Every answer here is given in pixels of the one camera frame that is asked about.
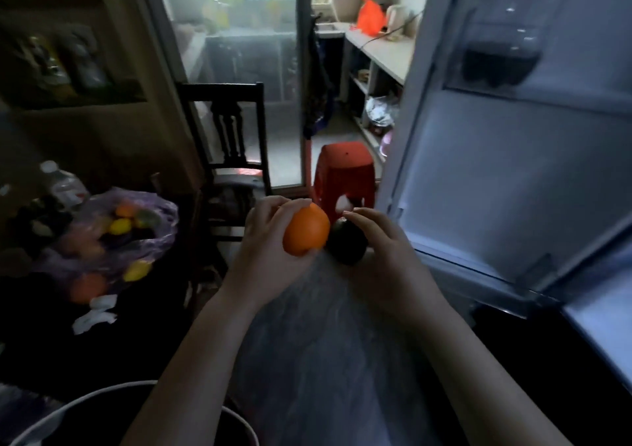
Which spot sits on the deep clear door bin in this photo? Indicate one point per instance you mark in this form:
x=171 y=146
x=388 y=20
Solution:
x=582 y=85

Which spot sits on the purple plastic bag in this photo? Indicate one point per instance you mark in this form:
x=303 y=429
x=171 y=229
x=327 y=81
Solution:
x=163 y=233

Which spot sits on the person's left hand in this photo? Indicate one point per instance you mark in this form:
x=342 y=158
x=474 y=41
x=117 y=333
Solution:
x=261 y=263

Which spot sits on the dark round fruit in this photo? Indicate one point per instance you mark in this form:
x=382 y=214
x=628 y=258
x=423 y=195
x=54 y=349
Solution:
x=345 y=245

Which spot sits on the crumpled white paper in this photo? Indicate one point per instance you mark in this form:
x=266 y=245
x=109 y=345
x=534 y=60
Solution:
x=94 y=317

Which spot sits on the dark hanging cloth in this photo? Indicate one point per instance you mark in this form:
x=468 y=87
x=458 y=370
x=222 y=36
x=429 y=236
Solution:
x=318 y=90

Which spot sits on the person's right forearm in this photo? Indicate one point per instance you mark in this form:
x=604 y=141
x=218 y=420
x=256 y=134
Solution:
x=484 y=386

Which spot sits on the person's left forearm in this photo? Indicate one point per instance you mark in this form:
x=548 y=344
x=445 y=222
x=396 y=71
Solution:
x=192 y=381

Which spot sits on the white kettle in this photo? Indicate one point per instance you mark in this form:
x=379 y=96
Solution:
x=396 y=21

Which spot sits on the round orange fruit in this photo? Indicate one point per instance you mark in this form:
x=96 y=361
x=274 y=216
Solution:
x=308 y=228

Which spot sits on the dark wooden chair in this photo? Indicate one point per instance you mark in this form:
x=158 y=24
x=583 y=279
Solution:
x=222 y=92

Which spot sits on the black refrigerator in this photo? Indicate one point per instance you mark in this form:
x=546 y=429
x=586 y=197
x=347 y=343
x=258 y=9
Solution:
x=494 y=174

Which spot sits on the person's right hand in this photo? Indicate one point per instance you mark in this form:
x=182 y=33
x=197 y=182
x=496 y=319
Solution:
x=395 y=273

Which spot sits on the glass sliding door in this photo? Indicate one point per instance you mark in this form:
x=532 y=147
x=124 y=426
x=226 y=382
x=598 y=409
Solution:
x=247 y=65

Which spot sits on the water bottle red label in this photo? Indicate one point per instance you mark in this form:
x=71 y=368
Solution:
x=66 y=186

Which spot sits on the pile of mixed fruits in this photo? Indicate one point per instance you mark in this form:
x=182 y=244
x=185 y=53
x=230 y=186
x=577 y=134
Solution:
x=121 y=226

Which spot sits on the dark drink bottle red label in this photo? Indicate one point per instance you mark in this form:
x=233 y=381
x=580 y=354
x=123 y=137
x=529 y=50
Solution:
x=498 y=60

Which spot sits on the pink plastic bowl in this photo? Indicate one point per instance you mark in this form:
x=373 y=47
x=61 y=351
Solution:
x=386 y=143

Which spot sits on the shallow clear door bin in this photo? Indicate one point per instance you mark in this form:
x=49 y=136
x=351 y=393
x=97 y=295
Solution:
x=535 y=273

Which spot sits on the white kitchen counter shelf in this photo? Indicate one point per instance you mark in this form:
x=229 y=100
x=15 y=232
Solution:
x=390 y=55

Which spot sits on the silver crumpled plastic bag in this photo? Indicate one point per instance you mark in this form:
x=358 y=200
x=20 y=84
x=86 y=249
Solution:
x=381 y=110

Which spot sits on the orange plastic bag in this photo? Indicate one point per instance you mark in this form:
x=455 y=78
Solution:
x=370 y=18

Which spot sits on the red plastic stool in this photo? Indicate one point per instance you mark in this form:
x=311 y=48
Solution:
x=343 y=164

